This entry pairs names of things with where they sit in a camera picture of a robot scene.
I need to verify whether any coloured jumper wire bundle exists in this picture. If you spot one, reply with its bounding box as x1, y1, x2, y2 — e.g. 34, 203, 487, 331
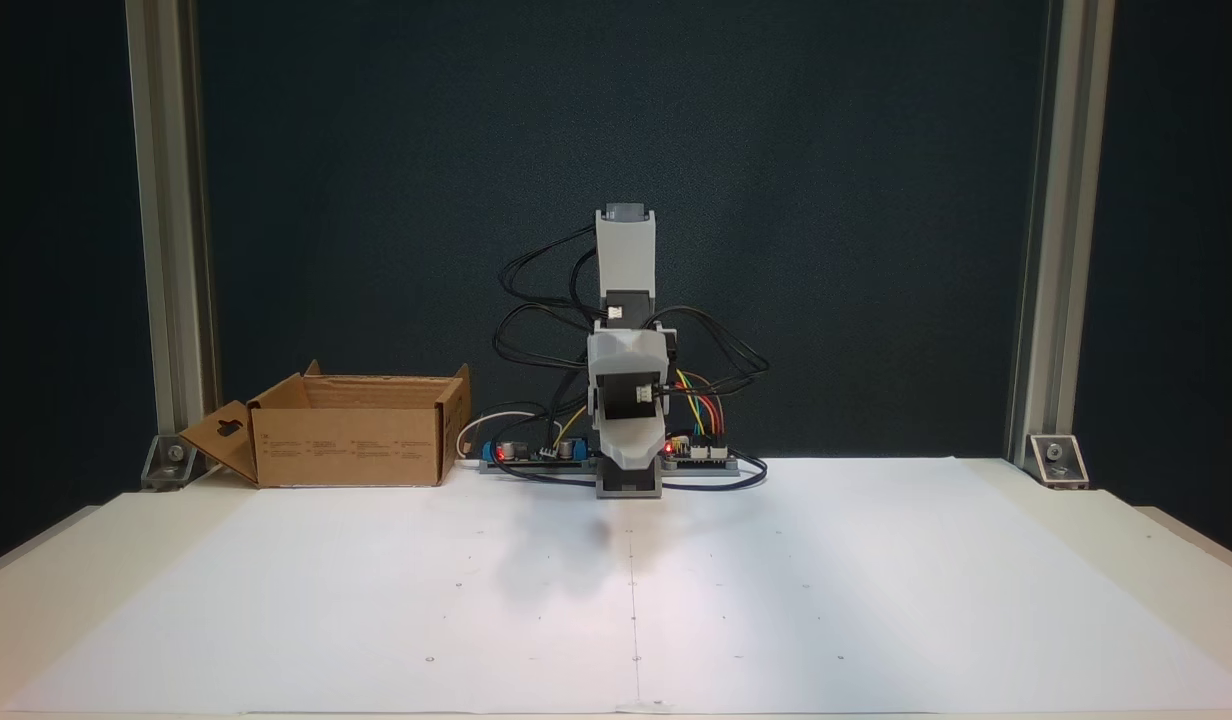
673, 368, 727, 441

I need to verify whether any white cable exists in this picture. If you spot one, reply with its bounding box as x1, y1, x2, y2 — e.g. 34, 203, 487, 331
456, 408, 549, 463

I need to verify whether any brown cardboard box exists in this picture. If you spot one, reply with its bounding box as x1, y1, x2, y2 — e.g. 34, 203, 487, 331
179, 360, 473, 489

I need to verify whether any black gripper cable bundle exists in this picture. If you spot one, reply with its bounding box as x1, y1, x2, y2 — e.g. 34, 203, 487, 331
656, 305, 774, 401

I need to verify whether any thin yellow wire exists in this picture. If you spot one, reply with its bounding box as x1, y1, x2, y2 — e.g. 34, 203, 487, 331
548, 405, 589, 456

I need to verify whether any metal corner bracket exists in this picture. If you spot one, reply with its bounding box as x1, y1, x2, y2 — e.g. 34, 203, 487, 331
141, 432, 203, 491
1026, 433, 1089, 489

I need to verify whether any aluminium frame post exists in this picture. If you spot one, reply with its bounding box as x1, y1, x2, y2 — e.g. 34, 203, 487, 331
1006, 0, 1117, 471
126, 0, 222, 471

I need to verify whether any circuit board with blue parts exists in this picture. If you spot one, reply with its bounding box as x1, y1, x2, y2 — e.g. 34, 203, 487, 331
479, 433, 593, 471

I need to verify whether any large white paper sheet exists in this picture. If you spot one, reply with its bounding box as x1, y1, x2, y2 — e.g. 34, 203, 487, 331
6, 457, 1232, 716

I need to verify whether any circuit board with jumper wires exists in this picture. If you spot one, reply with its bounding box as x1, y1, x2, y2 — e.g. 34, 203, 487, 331
664, 433, 739, 471

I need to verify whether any black elbow cable bundle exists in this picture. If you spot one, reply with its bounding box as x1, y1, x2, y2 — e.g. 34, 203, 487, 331
494, 225, 605, 373

